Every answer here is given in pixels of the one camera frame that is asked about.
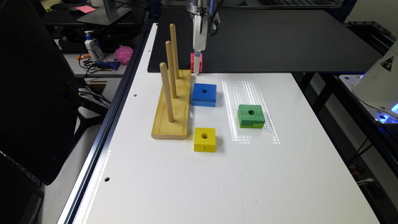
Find silver white gripper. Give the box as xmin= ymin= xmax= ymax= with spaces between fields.
xmin=186 ymin=0 xmax=220 ymax=74

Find pink cube block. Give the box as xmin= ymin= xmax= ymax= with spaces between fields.
xmin=190 ymin=53 xmax=203 ymax=72

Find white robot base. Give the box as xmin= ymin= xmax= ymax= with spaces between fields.
xmin=339 ymin=42 xmax=397 ymax=125

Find middle wooden peg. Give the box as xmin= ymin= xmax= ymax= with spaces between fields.
xmin=165 ymin=40 xmax=177 ymax=98

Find wooden peg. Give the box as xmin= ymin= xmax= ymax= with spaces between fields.
xmin=169 ymin=24 xmax=180 ymax=80
xmin=165 ymin=40 xmax=177 ymax=98
xmin=159 ymin=62 xmax=174 ymax=123

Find rear wooden peg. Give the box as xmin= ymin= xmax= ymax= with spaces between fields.
xmin=169 ymin=24 xmax=180 ymax=80

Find front wooden peg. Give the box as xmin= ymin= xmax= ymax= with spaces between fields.
xmin=159 ymin=62 xmax=174 ymax=123

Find blue block with hole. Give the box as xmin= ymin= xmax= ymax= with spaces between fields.
xmin=192 ymin=83 xmax=216 ymax=107

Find black mat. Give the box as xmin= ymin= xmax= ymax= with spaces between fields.
xmin=147 ymin=6 xmax=383 ymax=74

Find pink bath sponge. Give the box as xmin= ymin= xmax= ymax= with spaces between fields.
xmin=114 ymin=45 xmax=134 ymax=65

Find wooden peg base board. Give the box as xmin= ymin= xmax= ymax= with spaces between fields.
xmin=151 ymin=70 xmax=191 ymax=140

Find green block with hole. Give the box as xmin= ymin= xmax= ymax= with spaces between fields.
xmin=238 ymin=105 xmax=265 ymax=129

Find blue glue gun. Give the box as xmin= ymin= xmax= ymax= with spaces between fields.
xmin=95 ymin=61 xmax=121 ymax=70

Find yellow block with hole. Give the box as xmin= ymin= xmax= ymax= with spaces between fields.
xmin=194 ymin=128 xmax=216 ymax=152

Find monitor stand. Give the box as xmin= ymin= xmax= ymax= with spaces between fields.
xmin=77 ymin=0 xmax=131 ymax=26

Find white lotion pump bottle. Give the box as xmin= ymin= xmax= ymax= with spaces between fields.
xmin=85 ymin=30 xmax=103 ymax=62

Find pink sticky note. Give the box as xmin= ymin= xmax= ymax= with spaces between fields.
xmin=76 ymin=5 xmax=96 ymax=14

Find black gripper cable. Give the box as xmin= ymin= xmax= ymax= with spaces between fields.
xmin=208 ymin=0 xmax=225 ymax=37

